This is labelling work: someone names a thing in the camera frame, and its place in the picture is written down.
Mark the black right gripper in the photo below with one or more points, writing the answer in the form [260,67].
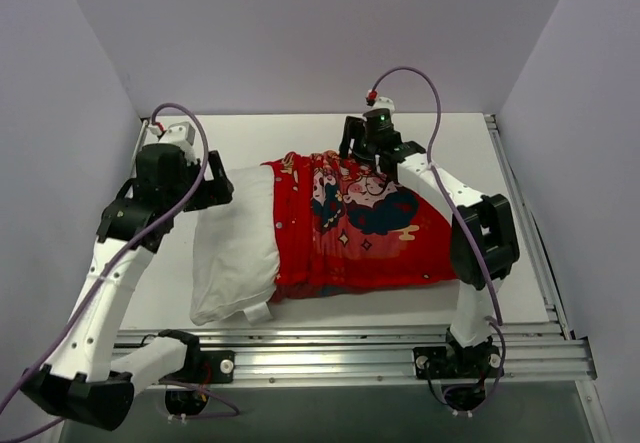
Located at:
[353,136]

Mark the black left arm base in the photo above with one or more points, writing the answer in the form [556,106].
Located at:
[214,367]

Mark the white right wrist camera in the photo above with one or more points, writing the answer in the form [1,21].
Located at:
[375,101]

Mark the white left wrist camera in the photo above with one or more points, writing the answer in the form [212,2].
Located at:
[181,135]

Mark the aluminium side rail left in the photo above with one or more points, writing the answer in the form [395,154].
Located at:
[104,248]

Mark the white pillow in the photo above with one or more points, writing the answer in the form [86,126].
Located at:
[235,254]

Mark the red printed pillowcase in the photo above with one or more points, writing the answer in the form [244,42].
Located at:
[342,228]

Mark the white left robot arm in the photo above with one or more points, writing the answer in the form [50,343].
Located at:
[79,379]

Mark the aluminium side rail right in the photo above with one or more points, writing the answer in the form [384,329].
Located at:
[531,238]

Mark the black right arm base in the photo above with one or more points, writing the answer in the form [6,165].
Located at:
[445,362]

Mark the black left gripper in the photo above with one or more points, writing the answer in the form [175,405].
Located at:
[215,183]

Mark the aluminium side rail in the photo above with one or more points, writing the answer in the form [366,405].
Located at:
[104,248]
[531,238]

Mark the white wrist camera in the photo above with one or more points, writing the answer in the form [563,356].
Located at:
[375,101]
[181,135]

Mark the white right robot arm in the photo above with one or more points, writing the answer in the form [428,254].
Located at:
[483,242]

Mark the aluminium front mounting rail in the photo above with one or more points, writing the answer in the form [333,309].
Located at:
[360,356]

